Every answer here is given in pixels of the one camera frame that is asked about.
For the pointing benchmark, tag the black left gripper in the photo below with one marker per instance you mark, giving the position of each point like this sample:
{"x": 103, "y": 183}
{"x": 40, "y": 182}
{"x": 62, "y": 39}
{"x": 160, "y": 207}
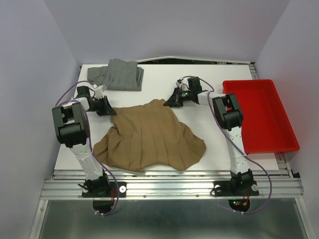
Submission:
{"x": 107, "y": 109}

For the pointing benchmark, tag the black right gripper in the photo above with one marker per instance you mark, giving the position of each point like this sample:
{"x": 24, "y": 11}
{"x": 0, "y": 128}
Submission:
{"x": 175, "y": 100}

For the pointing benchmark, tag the grey pleated skirt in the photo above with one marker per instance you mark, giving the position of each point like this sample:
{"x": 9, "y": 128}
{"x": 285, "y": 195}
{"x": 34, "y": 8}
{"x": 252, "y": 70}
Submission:
{"x": 118, "y": 75}

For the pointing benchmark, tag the tan brown skirt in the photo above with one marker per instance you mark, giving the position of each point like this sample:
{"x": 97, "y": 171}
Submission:
{"x": 148, "y": 135}

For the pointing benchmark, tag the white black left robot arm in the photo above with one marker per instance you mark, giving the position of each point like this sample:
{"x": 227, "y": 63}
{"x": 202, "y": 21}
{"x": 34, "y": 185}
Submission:
{"x": 72, "y": 129}

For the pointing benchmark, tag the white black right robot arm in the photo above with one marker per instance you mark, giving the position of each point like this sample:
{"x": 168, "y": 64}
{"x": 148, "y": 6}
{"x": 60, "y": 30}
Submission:
{"x": 228, "y": 116}

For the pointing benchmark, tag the red plastic tray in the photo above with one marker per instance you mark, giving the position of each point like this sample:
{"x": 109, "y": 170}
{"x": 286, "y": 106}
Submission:
{"x": 266, "y": 126}

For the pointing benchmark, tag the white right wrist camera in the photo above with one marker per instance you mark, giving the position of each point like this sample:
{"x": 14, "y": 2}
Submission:
{"x": 180, "y": 84}

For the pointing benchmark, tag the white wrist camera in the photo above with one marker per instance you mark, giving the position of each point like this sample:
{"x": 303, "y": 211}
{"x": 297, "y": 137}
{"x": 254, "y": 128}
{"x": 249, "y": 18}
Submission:
{"x": 180, "y": 84}
{"x": 99, "y": 91}

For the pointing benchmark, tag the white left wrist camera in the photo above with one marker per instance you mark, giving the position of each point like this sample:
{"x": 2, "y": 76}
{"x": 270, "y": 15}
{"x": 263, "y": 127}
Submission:
{"x": 99, "y": 91}

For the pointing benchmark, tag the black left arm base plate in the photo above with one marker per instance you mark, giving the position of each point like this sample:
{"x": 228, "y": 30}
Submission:
{"x": 106, "y": 192}

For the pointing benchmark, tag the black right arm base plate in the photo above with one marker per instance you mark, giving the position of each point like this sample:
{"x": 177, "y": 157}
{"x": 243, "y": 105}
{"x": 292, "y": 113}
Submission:
{"x": 229, "y": 189}

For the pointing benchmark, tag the aluminium rail frame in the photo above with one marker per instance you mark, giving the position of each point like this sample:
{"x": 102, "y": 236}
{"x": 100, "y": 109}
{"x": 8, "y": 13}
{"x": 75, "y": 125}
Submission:
{"x": 161, "y": 182}

